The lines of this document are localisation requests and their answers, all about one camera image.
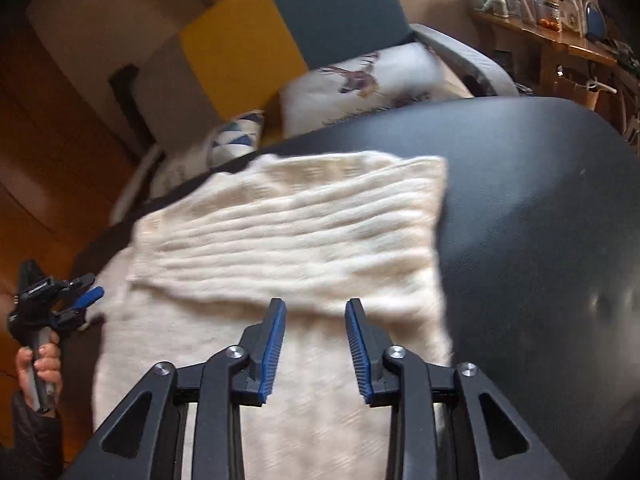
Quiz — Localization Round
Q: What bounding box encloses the person's left forearm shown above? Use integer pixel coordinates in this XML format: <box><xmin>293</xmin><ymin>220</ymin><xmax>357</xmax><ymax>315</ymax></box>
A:
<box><xmin>10</xmin><ymin>392</ymin><xmax>66</xmax><ymax>480</ymax></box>

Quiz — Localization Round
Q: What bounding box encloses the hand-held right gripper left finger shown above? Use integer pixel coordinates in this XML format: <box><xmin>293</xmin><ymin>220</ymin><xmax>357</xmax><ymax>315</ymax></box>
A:
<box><xmin>62</xmin><ymin>297</ymin><xmax>288</xmax><ymax>480</ymax></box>

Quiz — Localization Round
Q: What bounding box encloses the clear box with oranges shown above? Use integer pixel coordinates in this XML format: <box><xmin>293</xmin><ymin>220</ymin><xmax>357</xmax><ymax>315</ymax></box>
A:
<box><xmin>520</xmin><ymin>0</ymin><xmax>566</xmax><ymax>28</ymax></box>

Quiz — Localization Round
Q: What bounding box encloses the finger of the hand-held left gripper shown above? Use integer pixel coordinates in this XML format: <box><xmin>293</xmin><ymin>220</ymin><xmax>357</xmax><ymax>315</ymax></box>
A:
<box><xmin>59</xmin><ymin>273</ymin><xmax>97</xmax><ymax>297</ymax></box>
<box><xmin>52</xmin><ymin>286</ymin><xmax>106</xmax><ymax>332</ymax></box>

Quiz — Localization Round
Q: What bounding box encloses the blue triangle pattern cushion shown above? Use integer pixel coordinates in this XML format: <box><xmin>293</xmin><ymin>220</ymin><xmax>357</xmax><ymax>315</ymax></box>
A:
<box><xmin>207</xmin><ymin>110</ymin><xmax>266</xmax><ymax>168</ymax></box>

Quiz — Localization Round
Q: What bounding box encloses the brown paper bag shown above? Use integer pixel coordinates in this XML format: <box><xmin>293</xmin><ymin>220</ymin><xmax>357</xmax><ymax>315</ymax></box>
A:
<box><xmin>555</xmin><ymin>75</ymin><xmax>601</xmax><ymax>111</ymax></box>

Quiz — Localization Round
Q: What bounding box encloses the teal yellow grey armchair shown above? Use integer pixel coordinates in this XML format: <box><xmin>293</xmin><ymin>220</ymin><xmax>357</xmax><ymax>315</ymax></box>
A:
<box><xmin>107</xmin><ymin>0</ymin><xmax>518</xmax><ymax>223</ymax></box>

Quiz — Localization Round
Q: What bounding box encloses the person's left hand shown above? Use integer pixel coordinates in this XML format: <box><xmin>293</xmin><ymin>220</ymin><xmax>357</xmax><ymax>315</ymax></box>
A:
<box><xmin>15</xmin><ymin>342</ymin><xmax>63</xmax><ymax>411</ymax></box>

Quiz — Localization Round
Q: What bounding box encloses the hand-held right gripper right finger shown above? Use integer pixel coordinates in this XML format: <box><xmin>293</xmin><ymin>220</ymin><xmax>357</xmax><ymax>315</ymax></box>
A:
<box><xmin>345</xmin><ymin>297</ymin><xmax>571</xmax><ymax>480</ymax></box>

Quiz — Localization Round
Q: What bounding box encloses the wooden sideboard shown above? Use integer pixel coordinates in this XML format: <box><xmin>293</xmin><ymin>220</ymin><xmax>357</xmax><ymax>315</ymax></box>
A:
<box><xmin>470</xmin><ymin>7</ymin><xmax>640</xmax><ymax>156</ymax></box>

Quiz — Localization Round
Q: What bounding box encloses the blue round object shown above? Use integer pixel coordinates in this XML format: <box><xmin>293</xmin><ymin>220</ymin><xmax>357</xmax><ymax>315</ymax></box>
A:
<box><xmin>585</xmin><ymin>2</ymin><xmax>608</xmax><ymax>41</ymax></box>

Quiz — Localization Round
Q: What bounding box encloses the white deer print cushion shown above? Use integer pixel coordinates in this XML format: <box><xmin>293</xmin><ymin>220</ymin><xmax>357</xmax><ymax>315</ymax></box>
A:
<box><xmin>277</xmin><ymin>42</ymin><xmax>473</xmax><ymax>138</ymax></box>

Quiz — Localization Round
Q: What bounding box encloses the cream knitted sweater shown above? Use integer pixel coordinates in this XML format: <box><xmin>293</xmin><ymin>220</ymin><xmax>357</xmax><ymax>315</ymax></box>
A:
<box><xmin>92</xmin><ymin>150</ymin><xmax>456</xmax><ymax>480</ymax></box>

